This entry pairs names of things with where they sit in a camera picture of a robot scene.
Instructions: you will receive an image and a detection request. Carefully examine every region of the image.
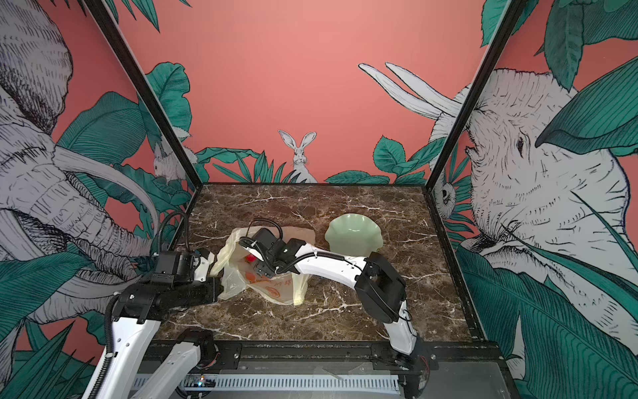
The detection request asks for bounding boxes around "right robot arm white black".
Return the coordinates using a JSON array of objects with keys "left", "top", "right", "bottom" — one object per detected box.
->
[{"left": 239, "top": 219, "right": 436, "bottom": 369}]

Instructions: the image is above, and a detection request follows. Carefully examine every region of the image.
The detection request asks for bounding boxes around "light green scalloped bowl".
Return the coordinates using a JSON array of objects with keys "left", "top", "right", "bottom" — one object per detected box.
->
[{"left": 325, "top": 214, "right": 384, "bottom": 257}]

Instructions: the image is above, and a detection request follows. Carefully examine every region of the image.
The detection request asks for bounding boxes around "black frame post right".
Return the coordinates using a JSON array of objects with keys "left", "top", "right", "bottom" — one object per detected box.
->
[{"left": 425, "top": 0, "right": 527, "bottom": 192}]

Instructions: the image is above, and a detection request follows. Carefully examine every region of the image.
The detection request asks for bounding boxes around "black frame post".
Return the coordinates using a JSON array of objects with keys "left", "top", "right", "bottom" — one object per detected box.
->
[
  {"left": 425, "top": 0, "right": 527, "bottom": 192},
  {"left": 84, "top": 0, "right": 204, "bottom": 190}
]

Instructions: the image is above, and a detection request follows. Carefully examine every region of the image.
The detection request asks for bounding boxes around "white slotted cable duct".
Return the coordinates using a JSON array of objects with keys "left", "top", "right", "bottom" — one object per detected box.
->
[{"left": 178, "top": 374, "right": 402, "bottom": 394}]

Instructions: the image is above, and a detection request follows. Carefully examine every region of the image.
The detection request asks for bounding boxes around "black front mounting rail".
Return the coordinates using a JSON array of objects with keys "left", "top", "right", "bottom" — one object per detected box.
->
[{"left": 204, "top": 340, "right": 503, "bottom": 372}]

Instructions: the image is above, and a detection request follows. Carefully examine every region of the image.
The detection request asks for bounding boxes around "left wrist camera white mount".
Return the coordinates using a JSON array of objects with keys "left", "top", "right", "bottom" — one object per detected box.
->
[{"left": 193, "top": 249, "right": 215, "bottom": 282}]

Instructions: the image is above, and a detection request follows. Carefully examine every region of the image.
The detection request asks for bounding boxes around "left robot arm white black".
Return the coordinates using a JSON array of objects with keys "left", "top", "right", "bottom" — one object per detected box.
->
[{"left": 83, "top": 247, "right": 222, "bottom": 398}]

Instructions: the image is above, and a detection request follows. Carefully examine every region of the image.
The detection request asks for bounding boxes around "black frame post left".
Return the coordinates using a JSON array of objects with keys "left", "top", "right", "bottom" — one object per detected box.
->
[{"left": 84, "top": 0, "right": 204, "bottom": 190}]

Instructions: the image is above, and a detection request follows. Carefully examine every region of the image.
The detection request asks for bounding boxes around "translucent plastic fruit bag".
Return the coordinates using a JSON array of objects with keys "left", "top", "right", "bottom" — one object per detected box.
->
[{"left": 209, "top": 226, "right": 309, "bottom": 306}]

